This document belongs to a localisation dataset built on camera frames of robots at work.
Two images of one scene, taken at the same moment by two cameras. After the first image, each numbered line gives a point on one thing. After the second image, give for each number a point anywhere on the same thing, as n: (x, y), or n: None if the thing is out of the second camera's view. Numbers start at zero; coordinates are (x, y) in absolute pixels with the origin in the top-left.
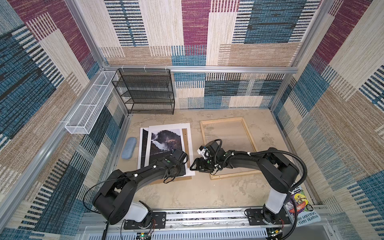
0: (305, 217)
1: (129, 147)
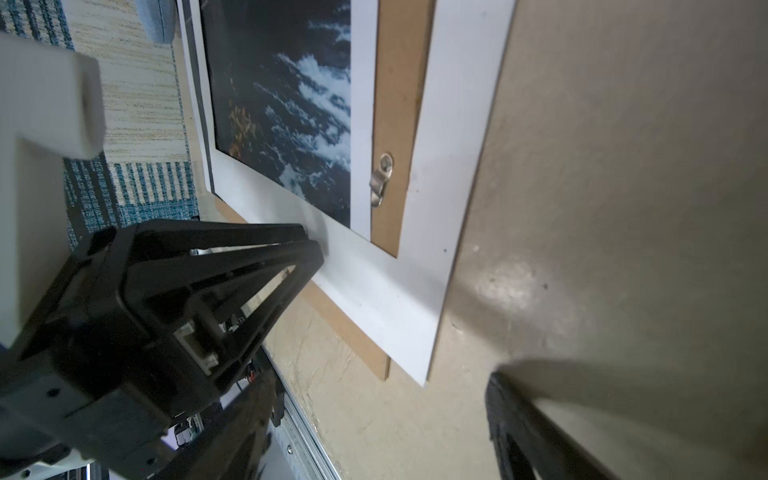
0: None
1: (159, 18)
